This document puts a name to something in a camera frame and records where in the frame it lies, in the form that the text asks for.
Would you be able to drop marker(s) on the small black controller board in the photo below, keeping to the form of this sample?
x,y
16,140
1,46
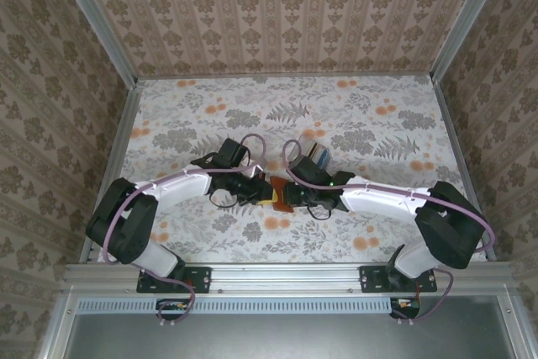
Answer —
x,y
173,307
405,307

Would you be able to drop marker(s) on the grey metal panel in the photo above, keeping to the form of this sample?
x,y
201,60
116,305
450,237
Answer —
x,y
286,338

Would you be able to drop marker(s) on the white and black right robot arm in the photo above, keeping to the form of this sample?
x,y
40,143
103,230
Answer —
x,y
445,228

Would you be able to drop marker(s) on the aluminium frame rail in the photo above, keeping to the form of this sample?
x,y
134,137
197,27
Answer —
x,y
286,277

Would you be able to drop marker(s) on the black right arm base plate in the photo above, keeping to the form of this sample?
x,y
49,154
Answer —
x,y
376,280

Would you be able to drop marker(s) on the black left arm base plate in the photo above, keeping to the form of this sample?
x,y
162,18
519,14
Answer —
x,y
197,280

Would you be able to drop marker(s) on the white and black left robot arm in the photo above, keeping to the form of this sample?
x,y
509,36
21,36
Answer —
x,y
143,228

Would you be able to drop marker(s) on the aluminium frame post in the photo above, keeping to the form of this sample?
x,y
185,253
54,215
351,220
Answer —
x,y
94,18
466,18

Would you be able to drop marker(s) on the aluminium table side rail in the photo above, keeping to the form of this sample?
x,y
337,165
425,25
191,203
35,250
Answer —
x,y
119,157
460,157

